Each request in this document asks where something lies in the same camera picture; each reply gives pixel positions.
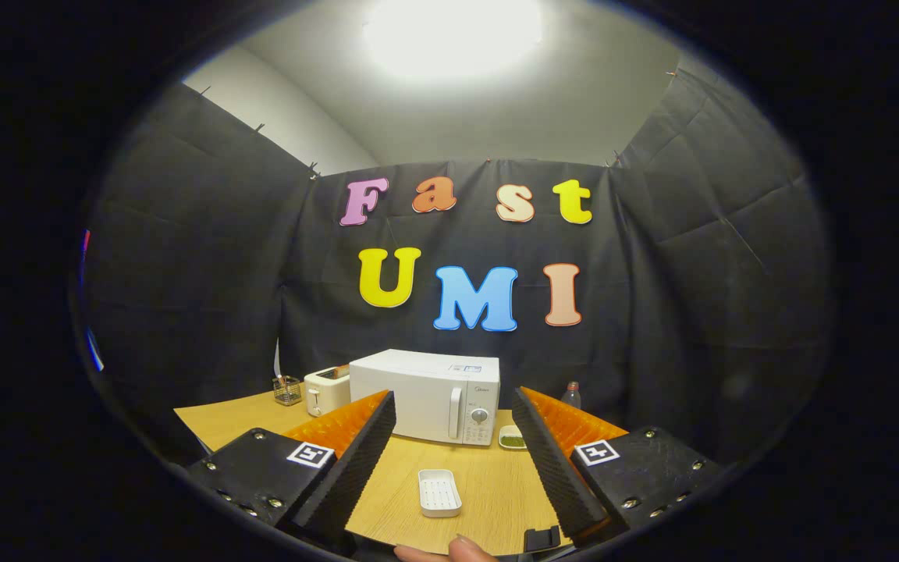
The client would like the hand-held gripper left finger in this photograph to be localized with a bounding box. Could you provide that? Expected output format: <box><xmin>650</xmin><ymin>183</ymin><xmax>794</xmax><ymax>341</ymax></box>
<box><xmin>184</xmin><ymin>389</ymin><xmax>397</xmax><ymax>547</ymax></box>

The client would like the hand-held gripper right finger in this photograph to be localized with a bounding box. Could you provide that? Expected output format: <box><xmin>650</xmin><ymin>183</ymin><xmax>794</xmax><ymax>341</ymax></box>
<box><xmin>512</xmin><ymin>386</ymin><xmax>723</xmax><ymax>547</ymax></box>

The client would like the white toaster oven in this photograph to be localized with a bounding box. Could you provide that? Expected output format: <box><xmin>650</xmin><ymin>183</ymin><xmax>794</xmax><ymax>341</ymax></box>
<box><xmin>349</xmin><ymin>349</ymin><xmax>501</xmax><ymax>447</ymax></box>

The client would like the white toaster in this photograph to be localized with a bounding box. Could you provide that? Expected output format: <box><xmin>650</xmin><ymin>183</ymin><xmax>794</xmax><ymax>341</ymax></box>
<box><xmin>304</xmin><ymin>365</ymin><xmax>352</xmax><ymax>418</ymax></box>

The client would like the white ribbed dish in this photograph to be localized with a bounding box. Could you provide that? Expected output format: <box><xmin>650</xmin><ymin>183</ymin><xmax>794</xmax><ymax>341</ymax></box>
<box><xmin>418</xmin><ymin>468</ymin><xmax>463</xmax><ymax>518</ymax></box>

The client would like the black backdrop cloth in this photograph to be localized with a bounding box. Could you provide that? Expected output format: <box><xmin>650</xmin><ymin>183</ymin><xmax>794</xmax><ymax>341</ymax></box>
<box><xmin>75</xmin><ymin>59</ymin><xmax>837</xmax><ymax>469</ymax></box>

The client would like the ceiling light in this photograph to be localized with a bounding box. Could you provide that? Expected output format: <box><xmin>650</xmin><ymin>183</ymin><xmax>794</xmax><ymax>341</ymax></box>
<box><xmin>364</xmin><ymin>0</ymin><xmax>544</xmax><ymax>83</ymax></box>

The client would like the wire mesh basket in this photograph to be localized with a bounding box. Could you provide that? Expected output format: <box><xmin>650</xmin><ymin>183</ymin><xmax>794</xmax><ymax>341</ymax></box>
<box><xmin>272</xmin><ymin>375</ymin><xmax>304</xmax><ymax>407</ymax></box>

